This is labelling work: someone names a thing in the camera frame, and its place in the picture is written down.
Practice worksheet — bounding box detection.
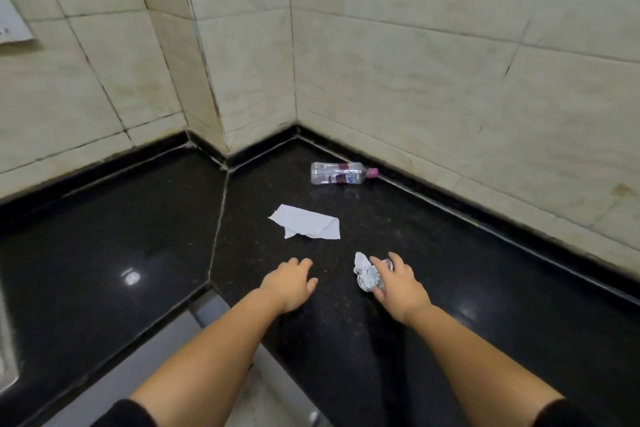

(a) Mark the person's right hand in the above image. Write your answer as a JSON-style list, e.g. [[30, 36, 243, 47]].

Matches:
[[369, 252, 432, 327]]

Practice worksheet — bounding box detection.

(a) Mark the person's left hand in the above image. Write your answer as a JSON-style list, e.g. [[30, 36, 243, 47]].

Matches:
[[259, 257, 319, 315]]

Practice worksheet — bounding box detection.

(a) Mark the silver foil ball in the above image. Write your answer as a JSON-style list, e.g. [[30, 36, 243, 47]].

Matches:
[[353, 252, 394, 292]]

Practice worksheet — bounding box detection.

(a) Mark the person's left forearm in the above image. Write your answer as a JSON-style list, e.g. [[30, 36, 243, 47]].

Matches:
[[130, 289, 287, 414]]

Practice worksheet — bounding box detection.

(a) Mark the person's right forearm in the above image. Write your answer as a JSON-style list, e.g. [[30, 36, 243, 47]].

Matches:
[[404, 305, 565, 427]]

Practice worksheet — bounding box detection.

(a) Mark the torn white paper piece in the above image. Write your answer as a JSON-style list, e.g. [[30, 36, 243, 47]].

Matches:
[[268, 204, 342, 241]]

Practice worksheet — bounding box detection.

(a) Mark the clear plastic bottle pink cap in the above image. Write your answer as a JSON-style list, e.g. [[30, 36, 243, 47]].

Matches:
[[310, 161, 380, 185]]

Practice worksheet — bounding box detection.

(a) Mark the black shirt sleeve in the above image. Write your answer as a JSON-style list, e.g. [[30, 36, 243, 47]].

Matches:
[[91, 399, 159, 427], [531, 398, 602, 427]]

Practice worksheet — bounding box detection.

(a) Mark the white wall plate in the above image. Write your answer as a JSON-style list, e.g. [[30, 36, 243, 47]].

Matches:
[[0, 0, 39, 48]]

